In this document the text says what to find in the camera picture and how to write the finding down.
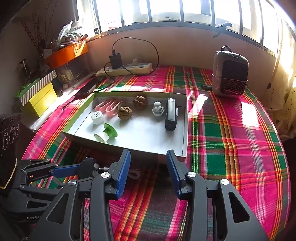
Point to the black charger adapter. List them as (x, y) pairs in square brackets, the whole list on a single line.
[(115, 60)]

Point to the striped gift box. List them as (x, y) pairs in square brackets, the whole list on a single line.
[(30, 90)]

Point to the black appliance with dials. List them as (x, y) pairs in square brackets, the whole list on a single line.
[(10, 131)]

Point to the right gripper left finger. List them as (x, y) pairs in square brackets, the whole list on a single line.
[(119, 172)]

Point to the orange planter box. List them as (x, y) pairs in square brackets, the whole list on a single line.
[(66, 55)]

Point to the pink silicone cable holder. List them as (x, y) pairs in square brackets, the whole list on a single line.
[(112, 108)]

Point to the brown walnut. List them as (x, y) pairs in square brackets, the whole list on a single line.
[(140, 102), (124, 113)]

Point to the small white grey knob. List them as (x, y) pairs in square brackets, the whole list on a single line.
[(158, 109)]

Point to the potted green plant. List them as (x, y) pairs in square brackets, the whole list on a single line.
[(73, 32)]

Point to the pink plastic clip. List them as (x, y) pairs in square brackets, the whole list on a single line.
[(104, 105)]

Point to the white green shallow box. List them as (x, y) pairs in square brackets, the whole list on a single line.
[(143, 134)]

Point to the white power strip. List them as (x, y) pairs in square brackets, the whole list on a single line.
[(142, 68)]

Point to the white round cap bottle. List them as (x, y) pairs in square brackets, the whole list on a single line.
[(97, 118)]

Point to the spotted cream curtain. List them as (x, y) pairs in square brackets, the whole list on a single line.
[(279, 96)]

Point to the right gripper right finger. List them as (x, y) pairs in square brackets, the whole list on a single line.
[(177, 171)]

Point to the plaid pink green blanket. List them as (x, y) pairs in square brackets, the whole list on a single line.
[(232, 138)]

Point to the yellow storage box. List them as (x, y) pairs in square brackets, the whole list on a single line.
[(41, 101)]

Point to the green white spool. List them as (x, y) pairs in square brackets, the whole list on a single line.
[(106, 134)]

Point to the silver black space heater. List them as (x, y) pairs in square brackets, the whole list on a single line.
[(230, 73)]

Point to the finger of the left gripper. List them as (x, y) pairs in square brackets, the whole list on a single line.
[(33, 170), (84, 187)]

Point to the black rectangular device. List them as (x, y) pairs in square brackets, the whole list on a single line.
[(171, 115)]

